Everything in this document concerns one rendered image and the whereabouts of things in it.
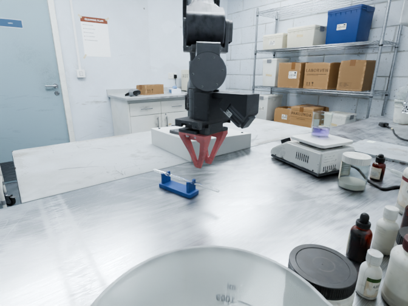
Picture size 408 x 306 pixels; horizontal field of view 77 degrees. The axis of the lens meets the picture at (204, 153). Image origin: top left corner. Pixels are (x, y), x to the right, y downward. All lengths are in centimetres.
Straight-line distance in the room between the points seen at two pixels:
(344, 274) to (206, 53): 32
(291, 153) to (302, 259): 51
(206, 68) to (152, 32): 341
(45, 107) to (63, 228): 289
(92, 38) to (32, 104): 99
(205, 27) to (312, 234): 39
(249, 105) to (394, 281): 30
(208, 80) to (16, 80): 303
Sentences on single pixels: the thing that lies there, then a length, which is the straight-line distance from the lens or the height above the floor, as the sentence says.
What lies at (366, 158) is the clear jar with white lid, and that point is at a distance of 68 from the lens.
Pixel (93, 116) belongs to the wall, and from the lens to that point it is 350.
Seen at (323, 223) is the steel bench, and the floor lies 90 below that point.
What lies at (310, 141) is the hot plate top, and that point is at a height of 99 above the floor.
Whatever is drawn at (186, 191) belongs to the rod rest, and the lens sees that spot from 58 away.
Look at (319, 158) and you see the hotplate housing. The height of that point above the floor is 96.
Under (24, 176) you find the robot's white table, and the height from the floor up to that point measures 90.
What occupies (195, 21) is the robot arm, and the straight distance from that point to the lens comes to 48.
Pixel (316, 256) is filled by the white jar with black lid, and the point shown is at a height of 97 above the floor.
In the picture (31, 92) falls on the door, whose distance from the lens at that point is 336.
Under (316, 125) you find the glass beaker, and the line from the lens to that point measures 78.
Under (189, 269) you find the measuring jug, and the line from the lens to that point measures 20.
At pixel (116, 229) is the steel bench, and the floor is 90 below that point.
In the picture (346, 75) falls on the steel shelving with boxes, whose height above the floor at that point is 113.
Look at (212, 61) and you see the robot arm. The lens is 41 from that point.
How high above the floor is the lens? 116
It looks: 17 degrees down
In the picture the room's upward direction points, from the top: straight up
